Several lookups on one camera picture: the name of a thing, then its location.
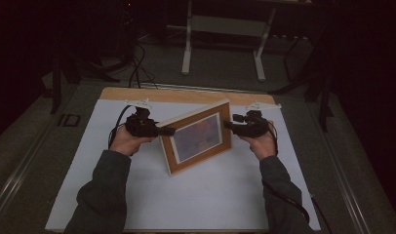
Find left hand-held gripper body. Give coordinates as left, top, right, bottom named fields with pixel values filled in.
left=124, top=98, right=160, bottom=138

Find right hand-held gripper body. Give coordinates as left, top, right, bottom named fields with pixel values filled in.
left=239, top=100, right=282, bottom=138

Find wooden photo frame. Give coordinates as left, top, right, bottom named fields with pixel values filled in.
left=156, top=98, right=233, bottom=177

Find person's right hand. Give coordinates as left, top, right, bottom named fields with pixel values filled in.
left=239, top=121, right=278, bottom=162

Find person's left hand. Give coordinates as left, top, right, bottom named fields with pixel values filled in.
left=108, top=126, right=155, bottom=157

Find black metal stand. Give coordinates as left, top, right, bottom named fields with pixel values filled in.
left=49, top=55, right=62, bottom=115
left=317, top=74, right=335, bottom=133

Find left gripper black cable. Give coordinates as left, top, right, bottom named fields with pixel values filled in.
left=107, top=104, right=136, bottom=149

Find black floor cables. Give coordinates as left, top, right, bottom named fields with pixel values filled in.
left=127, top=42, right=160, bottom=90

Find black floor bracket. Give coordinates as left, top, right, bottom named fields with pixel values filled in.
left=58, top=113, right=81, bottom=128

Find white metal table frame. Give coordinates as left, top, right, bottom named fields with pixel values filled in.
left=180, top=0, right=278, bottom=82

